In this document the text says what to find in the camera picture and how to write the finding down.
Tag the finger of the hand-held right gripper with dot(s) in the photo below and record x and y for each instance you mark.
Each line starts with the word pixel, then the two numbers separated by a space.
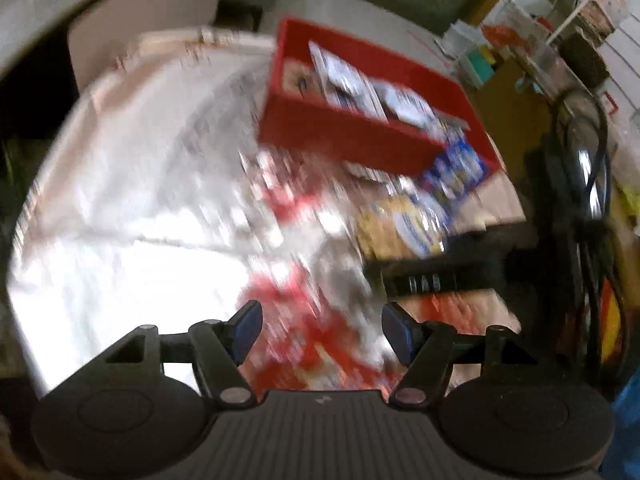
pixel 375 270

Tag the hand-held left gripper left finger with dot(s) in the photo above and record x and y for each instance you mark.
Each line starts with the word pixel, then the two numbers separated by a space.
pixel 247 322

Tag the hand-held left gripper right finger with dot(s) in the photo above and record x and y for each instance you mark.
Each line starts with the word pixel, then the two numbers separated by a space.
pixel 397 331

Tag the red and white snack packet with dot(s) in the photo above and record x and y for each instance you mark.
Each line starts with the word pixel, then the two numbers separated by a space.
pixel 305 340

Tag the red cardboard box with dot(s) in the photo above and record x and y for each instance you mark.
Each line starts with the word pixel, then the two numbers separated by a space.
pixel 350 135

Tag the yellow snack packet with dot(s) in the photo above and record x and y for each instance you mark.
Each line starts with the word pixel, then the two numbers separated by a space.
pixel 395 230

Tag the white embroidered cloth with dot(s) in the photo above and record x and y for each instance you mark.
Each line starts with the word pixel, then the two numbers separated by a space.
pixel 130 220

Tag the wooden cabinet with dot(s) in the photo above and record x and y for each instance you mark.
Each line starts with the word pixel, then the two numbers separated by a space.
pixel 510 110

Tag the white and blue snack packet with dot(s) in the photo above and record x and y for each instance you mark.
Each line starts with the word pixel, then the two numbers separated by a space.
pixel 345 80

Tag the teal box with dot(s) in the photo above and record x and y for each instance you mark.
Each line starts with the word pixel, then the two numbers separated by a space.
pixel 480 62

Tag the orange-red bag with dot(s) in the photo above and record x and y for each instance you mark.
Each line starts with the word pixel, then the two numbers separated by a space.
pixel 502 35

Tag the white shelf rack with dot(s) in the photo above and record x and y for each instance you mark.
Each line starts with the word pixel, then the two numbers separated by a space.
pixel 555 5

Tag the beige dining table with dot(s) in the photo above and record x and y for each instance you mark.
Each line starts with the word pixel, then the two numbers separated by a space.
pixel 145 15

